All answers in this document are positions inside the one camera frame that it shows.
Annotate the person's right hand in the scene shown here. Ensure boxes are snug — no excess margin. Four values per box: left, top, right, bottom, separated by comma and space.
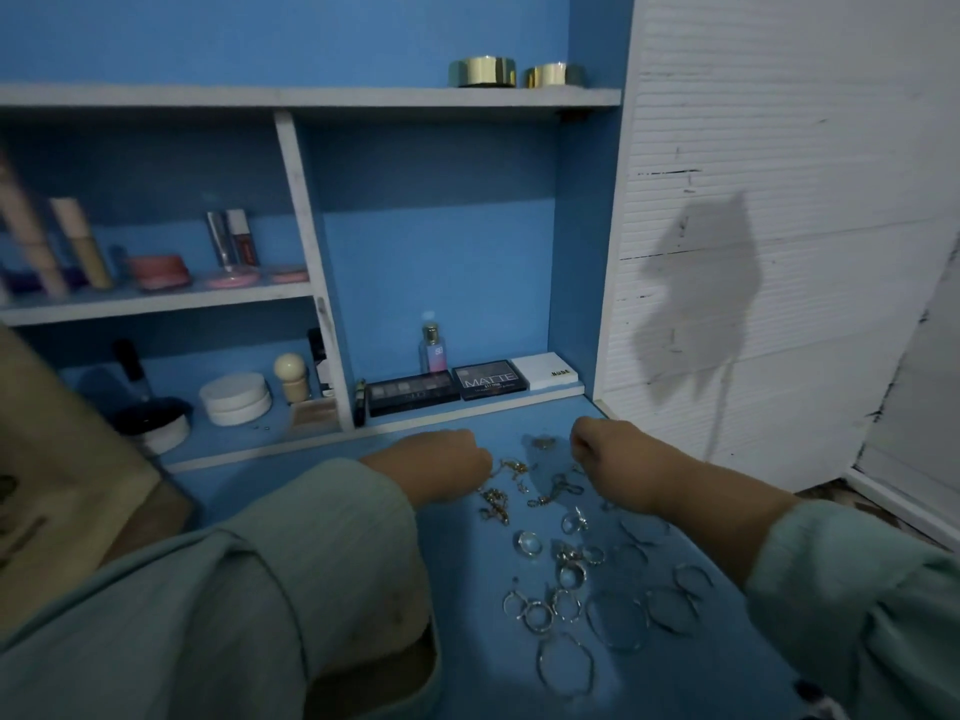
570, 416, 678, 516

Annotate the person's left hand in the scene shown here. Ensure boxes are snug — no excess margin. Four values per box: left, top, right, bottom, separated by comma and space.
360, 429, 495, 508

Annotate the person's right forearm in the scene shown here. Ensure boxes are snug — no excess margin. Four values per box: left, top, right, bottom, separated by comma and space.
651, 455, 960, 720

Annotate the person's left forearm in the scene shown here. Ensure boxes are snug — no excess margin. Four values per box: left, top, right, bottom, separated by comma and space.
0, 451, 444, 720

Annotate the white eyeshadow palette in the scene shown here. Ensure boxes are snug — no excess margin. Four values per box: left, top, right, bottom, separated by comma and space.
513, 351, 585, 391

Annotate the black eyeshadow palette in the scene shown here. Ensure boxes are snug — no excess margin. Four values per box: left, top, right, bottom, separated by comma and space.
451, 358, 532, 403

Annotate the dark clear-lid eyeshadow palette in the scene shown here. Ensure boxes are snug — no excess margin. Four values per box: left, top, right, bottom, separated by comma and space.
365, 370, 461, 419

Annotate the small clear perfume bottle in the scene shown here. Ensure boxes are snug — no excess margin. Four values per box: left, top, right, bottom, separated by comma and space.
417, 321, 452, 376

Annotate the beige flat box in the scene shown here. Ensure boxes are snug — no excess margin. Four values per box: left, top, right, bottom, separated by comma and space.
290, 397, 339, 437

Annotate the spread of silver rings and hoops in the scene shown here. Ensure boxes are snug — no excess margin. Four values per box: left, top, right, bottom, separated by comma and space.
500, 505, 716, 700

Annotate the black slim bottle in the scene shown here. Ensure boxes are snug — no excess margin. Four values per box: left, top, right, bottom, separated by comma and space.
306, 326, 336, 399

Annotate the beige round-top bottle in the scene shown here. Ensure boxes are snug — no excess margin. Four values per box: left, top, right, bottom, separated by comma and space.
273, 352, 311, 405

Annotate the white round cream jar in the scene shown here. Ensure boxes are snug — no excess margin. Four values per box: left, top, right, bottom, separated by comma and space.
198, 371, 273, 429

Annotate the white ribbed cabinet panel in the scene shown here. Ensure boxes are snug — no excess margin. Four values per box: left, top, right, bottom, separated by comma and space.
594, 0, 960, 494

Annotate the large pink round compact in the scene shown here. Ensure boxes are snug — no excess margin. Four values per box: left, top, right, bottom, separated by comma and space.
205, 267, 264, 292

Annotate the white wooden shelf unit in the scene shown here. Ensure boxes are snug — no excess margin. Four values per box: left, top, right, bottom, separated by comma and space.
0, 82, 624, 475

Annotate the black lidded powder jar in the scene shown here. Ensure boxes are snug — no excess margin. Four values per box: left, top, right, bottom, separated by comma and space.
112, 397, 195, 457

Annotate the red lip gloss tube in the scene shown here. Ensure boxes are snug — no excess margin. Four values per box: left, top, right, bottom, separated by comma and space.
225, 208, 261, 268

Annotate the silver lip gloss tube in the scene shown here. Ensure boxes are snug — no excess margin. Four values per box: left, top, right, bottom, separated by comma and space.
205, 210, 237, 271

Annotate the black makeup brush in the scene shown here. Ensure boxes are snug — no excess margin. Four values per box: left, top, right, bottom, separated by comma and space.
111, 338, 153, 404

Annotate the small gold round lid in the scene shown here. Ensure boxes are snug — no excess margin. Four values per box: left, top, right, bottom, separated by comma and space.
522, 63, 588, 90

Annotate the pink round jar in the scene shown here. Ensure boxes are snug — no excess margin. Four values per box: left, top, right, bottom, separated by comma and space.
125, 253, 193, 292

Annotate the large gold round lid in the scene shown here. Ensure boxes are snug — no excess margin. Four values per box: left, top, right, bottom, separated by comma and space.
448, 56, 519, 90

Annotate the short beige cosmetic tube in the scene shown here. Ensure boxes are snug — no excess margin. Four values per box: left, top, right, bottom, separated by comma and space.
48, 197, 115, 292

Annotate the tall beige cosmetic tube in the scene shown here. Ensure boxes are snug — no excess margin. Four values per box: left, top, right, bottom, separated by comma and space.
0, 151, 70, 301

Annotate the gold chain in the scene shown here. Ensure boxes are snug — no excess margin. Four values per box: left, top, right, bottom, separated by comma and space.
477, 458, 531, 527

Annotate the dark thin necklace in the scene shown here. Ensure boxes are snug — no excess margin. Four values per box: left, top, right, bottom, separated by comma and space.
525, 464, 588, 511

